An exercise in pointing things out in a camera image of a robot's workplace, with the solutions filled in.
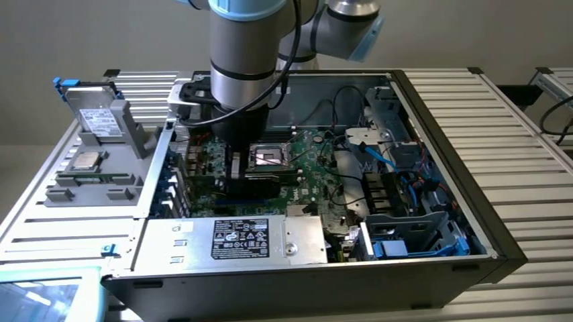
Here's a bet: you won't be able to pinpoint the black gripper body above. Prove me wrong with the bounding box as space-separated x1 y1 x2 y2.
212 105 270 177

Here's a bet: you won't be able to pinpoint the black graphics card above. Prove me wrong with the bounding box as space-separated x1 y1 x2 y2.
214 171 282 206

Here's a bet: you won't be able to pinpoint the black RAM slots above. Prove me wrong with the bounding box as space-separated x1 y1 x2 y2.
258 128 312 142

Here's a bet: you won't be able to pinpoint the green motherboard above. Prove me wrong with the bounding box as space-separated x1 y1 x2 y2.
178 127 363 235

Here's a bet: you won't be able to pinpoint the grey parts rack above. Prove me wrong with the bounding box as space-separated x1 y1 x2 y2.
43 99 160 208

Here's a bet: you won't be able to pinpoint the hard disk with white label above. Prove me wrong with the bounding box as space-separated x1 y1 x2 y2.
62 86 126 138

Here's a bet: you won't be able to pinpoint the metal optical drive cage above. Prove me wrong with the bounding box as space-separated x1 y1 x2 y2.
344 86 427 146

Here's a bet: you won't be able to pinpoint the silver power supply unit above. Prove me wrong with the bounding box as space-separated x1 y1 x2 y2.
133 216 332 270

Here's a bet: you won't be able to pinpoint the green RAM stick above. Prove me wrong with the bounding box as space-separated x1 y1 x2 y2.
57 172 138 181

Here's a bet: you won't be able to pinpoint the silver CPU chip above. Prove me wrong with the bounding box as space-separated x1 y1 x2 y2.
71 152 107 170

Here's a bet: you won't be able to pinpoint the black fan shroud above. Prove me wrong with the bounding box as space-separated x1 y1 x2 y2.
361 170 412 215

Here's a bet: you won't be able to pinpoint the grey metal disk bay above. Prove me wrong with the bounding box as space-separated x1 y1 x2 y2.
360 206 455 261

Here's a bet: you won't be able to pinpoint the blue disk tray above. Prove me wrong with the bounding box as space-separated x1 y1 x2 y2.
371 233 472 260

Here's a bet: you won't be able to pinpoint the black open PC case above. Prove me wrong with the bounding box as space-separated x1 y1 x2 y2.
101 68 529 311

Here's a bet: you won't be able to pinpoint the teal framed panel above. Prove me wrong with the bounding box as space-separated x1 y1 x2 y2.
0 266 110 322

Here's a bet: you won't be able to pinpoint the aluminium slat table section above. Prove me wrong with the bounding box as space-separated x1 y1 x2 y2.
528 66 573 110

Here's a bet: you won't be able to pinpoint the CPU socket with metal frame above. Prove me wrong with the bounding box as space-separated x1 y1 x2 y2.
248 142 298 169

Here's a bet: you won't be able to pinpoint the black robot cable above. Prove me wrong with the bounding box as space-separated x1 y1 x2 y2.
178 0 312 127

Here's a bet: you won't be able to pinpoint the black wire inside case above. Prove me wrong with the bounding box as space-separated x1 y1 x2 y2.
309 85 365 136

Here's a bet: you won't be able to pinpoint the blue SATA wire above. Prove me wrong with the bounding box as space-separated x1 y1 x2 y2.
357 140 401 174

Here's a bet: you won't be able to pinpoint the blue disk carrier frame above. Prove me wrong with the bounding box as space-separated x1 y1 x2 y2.
53 77 81 101

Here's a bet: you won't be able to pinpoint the black looped cable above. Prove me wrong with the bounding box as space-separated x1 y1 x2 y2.
539 95 573 146

